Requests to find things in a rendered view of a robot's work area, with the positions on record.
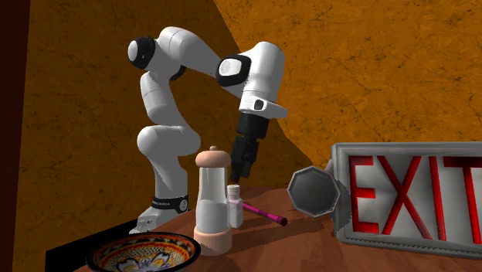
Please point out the magenta pen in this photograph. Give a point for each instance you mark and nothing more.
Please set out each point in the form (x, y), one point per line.
(265, 214)

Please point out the grey octagonal sign base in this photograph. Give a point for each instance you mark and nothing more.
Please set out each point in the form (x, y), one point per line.
(313, 191)

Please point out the patterned ceramic bowl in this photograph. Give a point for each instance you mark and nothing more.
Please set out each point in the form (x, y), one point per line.
(145, 254)

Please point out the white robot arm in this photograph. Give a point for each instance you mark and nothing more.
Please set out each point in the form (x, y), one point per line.
(165, 147)

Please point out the grey sign with red letters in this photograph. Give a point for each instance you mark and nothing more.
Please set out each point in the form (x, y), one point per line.
(410, 196)

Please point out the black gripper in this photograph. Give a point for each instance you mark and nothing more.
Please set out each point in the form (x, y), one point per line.
(252, 126)

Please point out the black robot stand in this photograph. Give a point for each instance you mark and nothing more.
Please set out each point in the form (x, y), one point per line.
(81, 248)

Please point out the small white pink bottle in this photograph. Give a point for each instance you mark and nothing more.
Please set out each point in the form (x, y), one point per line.
(235, 206)

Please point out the salt grinder with tan cap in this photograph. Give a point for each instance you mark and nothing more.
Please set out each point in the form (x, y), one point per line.
(212, 203)

